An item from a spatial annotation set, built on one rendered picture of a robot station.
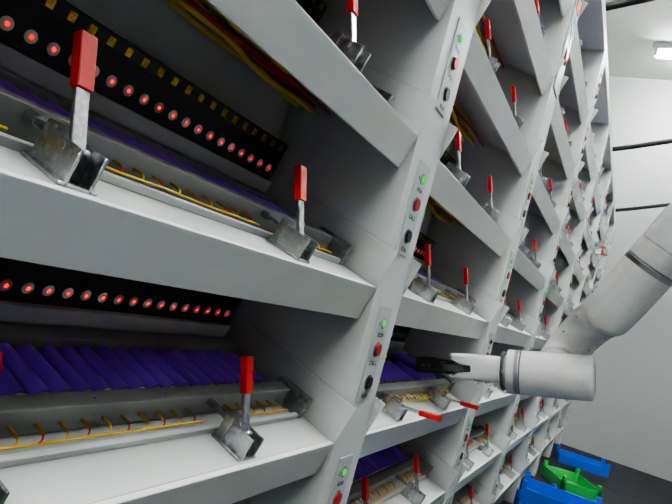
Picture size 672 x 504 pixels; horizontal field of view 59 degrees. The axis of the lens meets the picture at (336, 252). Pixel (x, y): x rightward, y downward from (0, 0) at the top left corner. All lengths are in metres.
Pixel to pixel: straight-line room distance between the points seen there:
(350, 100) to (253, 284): 0.21
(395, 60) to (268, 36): 0.35
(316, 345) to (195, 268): 0.34
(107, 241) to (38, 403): 0.15
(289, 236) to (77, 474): 0.27
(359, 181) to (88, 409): 0.43
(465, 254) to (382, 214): 0.71
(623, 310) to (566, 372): 0.15
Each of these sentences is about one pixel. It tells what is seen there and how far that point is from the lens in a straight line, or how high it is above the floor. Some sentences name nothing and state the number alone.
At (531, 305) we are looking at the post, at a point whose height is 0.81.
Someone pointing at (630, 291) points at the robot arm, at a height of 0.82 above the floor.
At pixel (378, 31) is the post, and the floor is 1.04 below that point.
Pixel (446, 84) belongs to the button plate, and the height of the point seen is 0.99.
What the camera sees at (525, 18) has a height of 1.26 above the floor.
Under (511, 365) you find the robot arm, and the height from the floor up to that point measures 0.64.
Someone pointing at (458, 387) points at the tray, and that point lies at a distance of 1.42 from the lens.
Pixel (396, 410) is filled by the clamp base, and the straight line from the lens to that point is 0.98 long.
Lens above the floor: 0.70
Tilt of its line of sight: 3 degrees up
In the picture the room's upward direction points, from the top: 15 degrees clockwise
